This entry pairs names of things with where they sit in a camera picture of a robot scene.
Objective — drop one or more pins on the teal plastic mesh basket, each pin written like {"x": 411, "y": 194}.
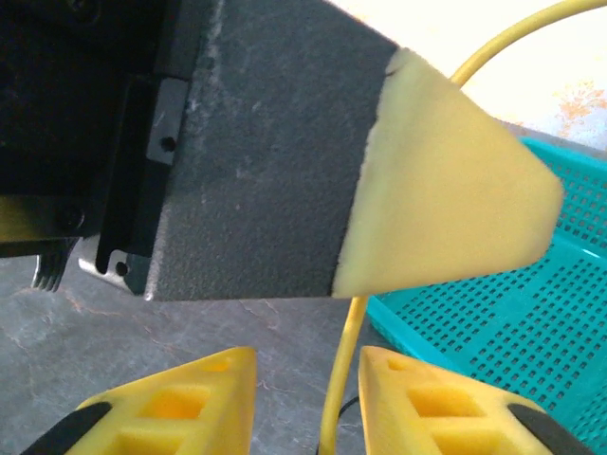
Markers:
{"x": 521, "y": 332}

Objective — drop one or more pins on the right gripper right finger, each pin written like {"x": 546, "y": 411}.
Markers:
{"x": 450, "y": 417}

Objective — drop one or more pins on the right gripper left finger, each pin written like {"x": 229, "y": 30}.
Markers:
{"x": 166, "y": 417}

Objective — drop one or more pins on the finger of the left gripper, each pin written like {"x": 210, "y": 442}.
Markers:
{"x": 332, "y": 166}

